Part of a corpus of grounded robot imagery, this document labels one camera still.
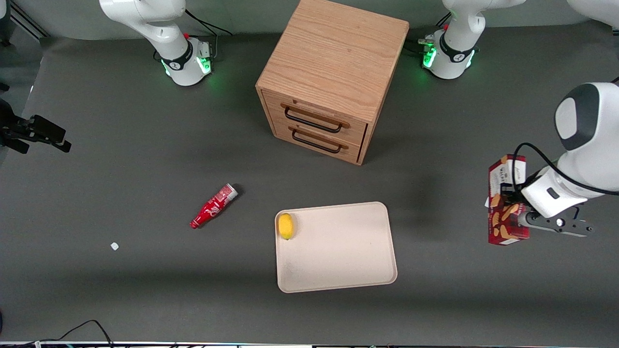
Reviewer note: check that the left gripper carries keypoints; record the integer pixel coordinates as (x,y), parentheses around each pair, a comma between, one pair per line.
(510,198)

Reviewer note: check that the red cookie box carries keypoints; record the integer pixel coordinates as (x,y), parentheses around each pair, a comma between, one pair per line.
(503,227)

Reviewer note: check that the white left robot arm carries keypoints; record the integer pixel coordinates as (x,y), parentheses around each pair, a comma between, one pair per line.
(595,145)

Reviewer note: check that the beige plastic tray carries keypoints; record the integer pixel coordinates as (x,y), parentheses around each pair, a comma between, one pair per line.
(338,249)

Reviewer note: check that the yellow lemon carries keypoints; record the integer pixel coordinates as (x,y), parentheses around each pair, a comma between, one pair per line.
(286,225)

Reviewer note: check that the wooden two-drawer cabinet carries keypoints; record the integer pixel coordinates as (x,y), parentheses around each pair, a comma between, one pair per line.
(333,58)

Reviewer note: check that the red soda bottle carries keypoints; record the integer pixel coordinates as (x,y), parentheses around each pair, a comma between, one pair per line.
(213,207)

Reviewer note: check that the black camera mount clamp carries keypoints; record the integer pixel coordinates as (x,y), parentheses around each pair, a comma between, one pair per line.
(38,130)

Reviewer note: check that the aluminium frame rail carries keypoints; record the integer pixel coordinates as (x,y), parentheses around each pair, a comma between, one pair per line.
(28,21)

